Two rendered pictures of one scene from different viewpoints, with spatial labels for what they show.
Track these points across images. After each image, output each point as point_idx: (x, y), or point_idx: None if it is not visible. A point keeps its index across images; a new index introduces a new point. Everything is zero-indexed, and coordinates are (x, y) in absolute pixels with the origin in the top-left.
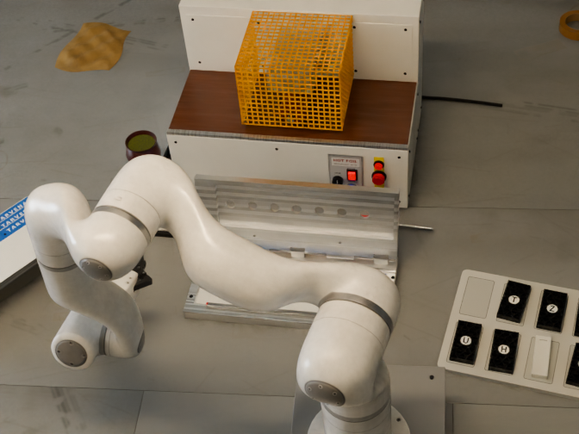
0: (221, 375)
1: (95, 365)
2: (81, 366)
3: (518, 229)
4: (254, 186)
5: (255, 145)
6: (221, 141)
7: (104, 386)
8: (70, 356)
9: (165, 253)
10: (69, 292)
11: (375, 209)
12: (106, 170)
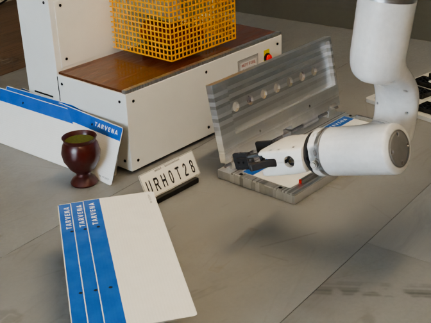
0: (381, 203)
1: (308, 261)
2: (407, 161)
3: (344, 79)
4: (252, 72)
5: (192, 75)
6: (168, 82)
7: (341, 261)
8: (400, 153)
9: (201, 196)
10: (409, 41)
11: (318, 62)
12: (43, 200)
